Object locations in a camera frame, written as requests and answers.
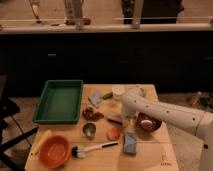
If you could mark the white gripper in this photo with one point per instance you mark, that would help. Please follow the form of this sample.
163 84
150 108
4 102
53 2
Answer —
127 115

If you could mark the tan and black eraser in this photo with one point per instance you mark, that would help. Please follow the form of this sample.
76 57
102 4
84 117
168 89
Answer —
116 120

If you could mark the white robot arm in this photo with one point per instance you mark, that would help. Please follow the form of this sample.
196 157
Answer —
193 121

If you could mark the small metal cup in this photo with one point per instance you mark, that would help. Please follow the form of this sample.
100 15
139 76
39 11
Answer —
89 130

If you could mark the dark red bowl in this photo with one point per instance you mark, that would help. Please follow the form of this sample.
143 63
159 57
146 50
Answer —
147 123

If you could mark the green pepper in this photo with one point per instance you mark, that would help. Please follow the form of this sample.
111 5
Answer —
107 96

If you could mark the blue sponge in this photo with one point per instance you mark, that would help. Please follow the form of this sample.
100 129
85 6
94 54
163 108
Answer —
129 146

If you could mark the orange round fruit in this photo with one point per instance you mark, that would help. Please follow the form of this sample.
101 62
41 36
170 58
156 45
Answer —
113 134

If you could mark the grey cloth piece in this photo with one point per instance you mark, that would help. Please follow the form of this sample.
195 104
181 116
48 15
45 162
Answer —
95 98

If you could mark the brown pretzel pile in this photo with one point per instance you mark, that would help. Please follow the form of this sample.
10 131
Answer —
91 115

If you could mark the white dish brush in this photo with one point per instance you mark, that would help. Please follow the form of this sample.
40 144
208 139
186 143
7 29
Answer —
81 151

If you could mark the green plastic tray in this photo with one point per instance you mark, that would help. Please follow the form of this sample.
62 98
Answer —
60 102

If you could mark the orange plastic bowl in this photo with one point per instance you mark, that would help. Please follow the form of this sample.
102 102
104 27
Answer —
54 152

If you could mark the yellow banana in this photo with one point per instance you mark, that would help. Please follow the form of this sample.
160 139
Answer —
38 144

